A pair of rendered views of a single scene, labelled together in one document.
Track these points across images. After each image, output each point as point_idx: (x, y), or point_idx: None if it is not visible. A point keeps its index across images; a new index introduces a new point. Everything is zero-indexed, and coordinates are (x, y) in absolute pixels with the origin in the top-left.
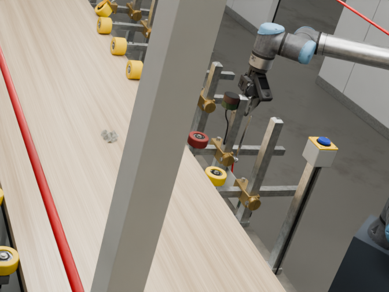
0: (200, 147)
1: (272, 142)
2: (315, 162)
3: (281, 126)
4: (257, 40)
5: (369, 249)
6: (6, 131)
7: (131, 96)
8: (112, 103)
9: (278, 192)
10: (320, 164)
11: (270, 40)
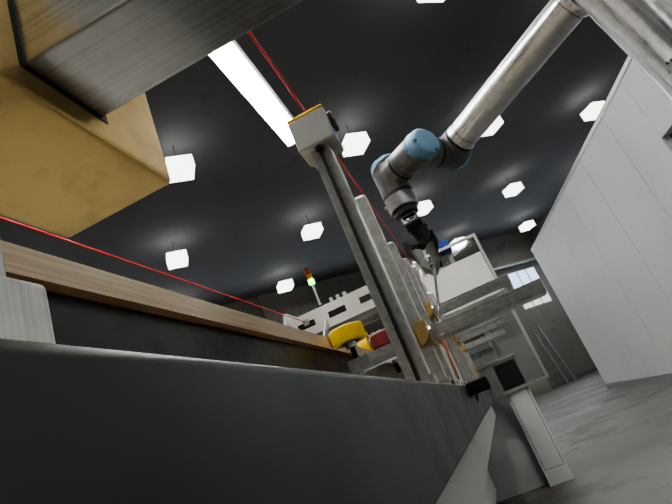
0: (382, 341)
1: (370, 228)
2: (297, 143)
3: (365, 201)
4: (377, 187)
5: None
6: None
7: None
8: None
9: (481, 307)
10: (308, 140)
11: (380, 172)
